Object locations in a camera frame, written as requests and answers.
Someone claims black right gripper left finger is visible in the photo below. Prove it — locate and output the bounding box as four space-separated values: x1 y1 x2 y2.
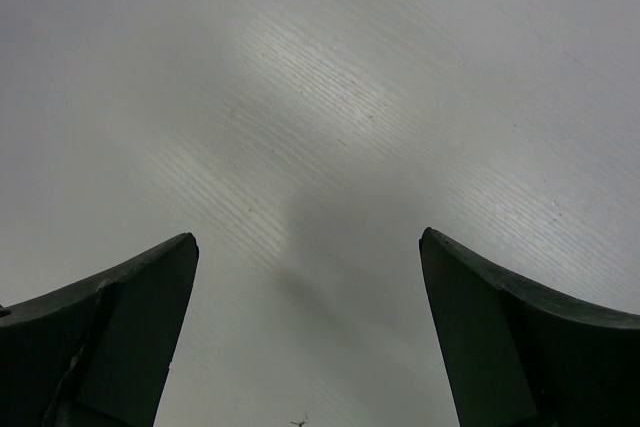
1 233 199 426

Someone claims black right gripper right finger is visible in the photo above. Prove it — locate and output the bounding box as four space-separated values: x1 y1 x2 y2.
419 228 639 426

